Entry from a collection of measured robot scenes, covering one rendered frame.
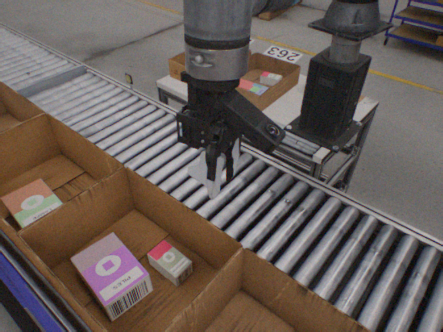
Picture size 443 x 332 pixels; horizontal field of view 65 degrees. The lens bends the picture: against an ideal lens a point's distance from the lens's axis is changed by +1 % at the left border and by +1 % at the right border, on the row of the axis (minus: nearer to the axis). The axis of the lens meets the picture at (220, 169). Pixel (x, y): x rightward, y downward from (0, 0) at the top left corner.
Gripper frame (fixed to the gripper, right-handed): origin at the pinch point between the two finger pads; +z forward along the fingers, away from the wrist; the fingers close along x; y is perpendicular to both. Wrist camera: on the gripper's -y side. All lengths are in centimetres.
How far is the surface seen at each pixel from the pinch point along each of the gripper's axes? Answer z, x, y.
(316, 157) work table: 39, -79, -2
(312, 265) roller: 44, -29, -16
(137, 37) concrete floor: 80, -297, 277
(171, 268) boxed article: 28.4, 1.9, 11.9
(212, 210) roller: 43, -35, 21
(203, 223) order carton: 17.5, -5.1, 7.4
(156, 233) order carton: 31.1, -7.2, 23.6
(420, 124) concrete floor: 94, -261, -48
